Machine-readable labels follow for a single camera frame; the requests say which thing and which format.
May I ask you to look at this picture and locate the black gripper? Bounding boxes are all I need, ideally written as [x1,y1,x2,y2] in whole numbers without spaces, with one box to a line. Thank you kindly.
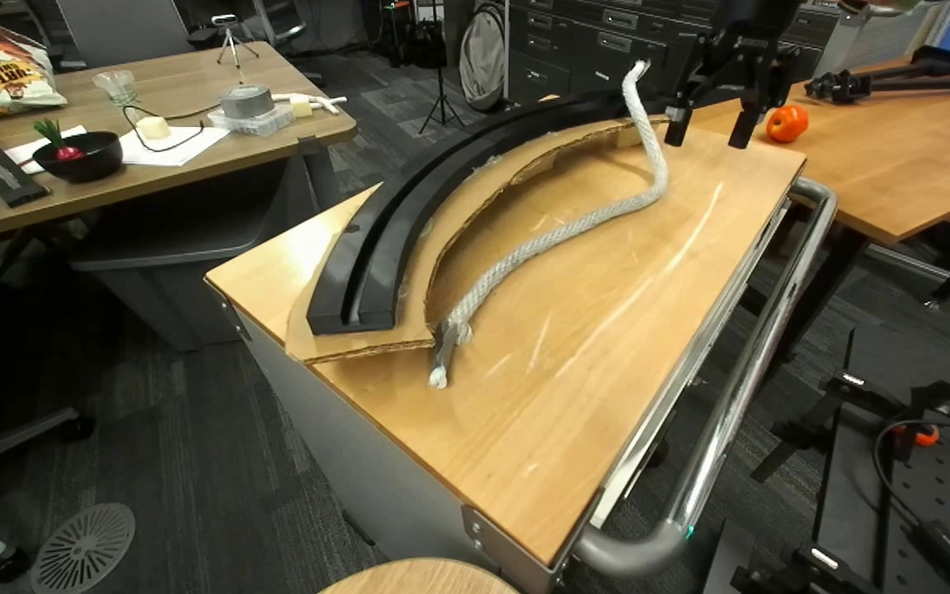
[662,0,809,153]

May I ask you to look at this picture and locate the white braided rope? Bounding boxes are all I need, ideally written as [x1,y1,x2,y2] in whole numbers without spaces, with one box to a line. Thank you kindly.
[424,61,678,394]

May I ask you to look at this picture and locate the orange ball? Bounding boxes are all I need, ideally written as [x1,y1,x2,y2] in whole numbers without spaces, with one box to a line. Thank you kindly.
[766,101,814,148]

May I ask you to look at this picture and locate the black folded tripod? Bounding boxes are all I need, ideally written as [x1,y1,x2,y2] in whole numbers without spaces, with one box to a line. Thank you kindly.
[802,44,950,108]

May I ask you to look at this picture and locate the black drawer cabinet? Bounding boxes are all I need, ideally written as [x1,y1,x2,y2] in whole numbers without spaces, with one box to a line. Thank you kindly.
[502,0,864,113]

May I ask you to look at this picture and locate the wooden side desk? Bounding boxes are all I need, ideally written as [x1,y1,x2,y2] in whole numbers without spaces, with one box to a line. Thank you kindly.
[678,54,950,310]

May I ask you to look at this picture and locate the round grey disc stand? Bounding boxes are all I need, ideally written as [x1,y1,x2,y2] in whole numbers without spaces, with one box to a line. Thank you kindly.
[456,0,511,113]

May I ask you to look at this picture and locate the black light stand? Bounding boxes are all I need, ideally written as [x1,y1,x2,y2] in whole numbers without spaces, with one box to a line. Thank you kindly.
[416,0,472,142]

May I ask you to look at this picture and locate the black curved foam strip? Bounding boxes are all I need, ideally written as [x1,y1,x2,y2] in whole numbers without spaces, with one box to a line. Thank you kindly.
[307,89,683,341]

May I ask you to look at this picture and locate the small silver tripod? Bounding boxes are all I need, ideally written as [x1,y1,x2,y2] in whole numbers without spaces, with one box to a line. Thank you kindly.
[207,10,265,72]

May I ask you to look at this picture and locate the grey tool cart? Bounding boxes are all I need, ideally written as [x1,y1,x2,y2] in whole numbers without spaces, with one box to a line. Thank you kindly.
[217,184,833,594]

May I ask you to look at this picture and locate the wooden office desk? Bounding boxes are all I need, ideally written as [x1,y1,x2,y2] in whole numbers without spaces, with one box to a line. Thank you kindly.
[0,41,360,357]

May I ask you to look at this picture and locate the white paper sheet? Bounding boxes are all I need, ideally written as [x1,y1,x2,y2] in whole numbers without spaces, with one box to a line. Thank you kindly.
[0,137,61,193]
[119,121,237,171]

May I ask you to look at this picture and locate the round wooden stool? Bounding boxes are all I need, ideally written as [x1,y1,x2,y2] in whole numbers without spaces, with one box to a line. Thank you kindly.
[321,556,523,594]

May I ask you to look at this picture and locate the small cream object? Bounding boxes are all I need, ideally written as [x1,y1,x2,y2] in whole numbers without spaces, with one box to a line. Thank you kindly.
[136,113,174,145]

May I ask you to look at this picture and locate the grey office chair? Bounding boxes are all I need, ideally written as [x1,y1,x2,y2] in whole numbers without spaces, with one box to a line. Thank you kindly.
[49,0,199,68]

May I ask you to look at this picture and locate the clear crumpled plastic wrap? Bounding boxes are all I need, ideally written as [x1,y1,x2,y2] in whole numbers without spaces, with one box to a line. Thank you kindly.
[92,66,143,108]

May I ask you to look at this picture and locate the black bowl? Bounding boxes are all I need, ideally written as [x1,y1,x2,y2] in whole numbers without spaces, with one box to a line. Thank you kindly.
[29,128,127,184]

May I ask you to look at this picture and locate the red toy vegetable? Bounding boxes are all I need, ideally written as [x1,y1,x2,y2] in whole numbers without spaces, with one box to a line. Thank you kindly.
[32,117,89,167]

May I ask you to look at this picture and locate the chip snack bag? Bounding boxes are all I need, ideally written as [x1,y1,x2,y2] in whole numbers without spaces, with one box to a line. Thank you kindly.
[0,19,70,121]

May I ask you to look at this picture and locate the grey chair base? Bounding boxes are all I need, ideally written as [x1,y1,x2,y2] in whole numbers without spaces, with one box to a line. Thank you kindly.
[0,360,99,586]

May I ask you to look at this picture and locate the white perforated round disc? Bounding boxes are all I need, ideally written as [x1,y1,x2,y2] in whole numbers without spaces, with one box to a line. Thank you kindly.
[28,503,138,594]

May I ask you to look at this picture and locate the black camera stand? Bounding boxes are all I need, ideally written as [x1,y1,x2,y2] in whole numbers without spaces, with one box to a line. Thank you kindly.
[750,328,950,487]

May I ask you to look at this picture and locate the white charger cable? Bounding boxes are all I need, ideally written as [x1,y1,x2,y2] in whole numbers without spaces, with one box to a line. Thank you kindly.
[273,89,352,118]

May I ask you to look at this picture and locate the silver cart handle bar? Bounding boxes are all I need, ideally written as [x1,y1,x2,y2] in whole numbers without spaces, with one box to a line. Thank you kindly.
[570,174,842,581]

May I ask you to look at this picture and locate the grey duct tape roll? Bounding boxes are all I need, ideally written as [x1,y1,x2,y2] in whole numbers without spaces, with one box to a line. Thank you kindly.
[221,83,281,126]

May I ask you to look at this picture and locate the thin black cable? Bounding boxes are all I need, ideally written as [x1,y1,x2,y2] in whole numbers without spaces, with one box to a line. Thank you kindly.
[122,101,224,156]

